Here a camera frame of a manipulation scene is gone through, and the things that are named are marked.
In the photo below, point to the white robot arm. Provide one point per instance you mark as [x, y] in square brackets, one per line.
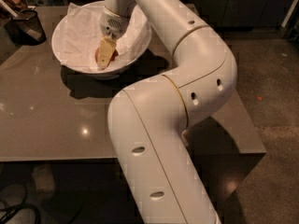
[146, 119]

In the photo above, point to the white paper napkin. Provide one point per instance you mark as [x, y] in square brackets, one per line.
[81, 31]

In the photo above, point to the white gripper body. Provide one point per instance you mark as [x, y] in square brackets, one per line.
[111, 24]

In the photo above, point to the black mesh pen holder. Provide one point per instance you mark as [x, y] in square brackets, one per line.
[27, 30]

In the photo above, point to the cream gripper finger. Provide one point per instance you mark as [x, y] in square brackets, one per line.
[107, 46]

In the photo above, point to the red apple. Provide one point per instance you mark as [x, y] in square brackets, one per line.
[104, 58]

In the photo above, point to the white ceramic bowl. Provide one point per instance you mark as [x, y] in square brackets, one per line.
[59, 38]

